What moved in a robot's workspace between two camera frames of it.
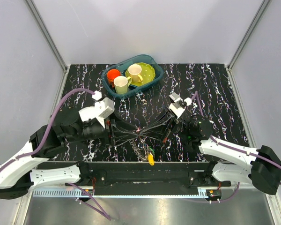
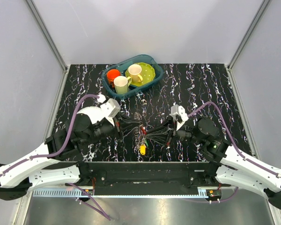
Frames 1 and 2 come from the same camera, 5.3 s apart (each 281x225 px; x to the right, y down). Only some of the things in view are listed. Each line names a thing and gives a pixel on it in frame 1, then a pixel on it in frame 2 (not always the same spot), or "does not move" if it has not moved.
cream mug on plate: (134, 70) does not move
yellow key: (151, 159) to (142, 148)
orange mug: (111, 74) does not move
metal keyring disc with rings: (141, 147) to (139, 133)
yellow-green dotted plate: (148, 73) does not move
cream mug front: (121, 84) does not move
